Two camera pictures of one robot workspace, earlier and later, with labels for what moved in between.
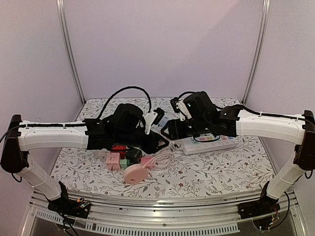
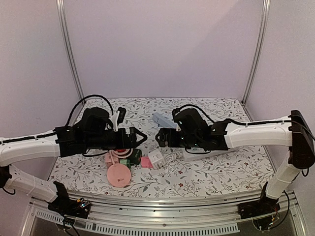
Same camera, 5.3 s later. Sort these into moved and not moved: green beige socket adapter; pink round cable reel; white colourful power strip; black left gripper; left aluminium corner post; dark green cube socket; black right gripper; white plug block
Moved: pink round cable reel; white plug block; black right gripper; white colourful power strip; black left gripper
Not moved: left aluminium corner post; green beige socket adapter; dark green cube socket
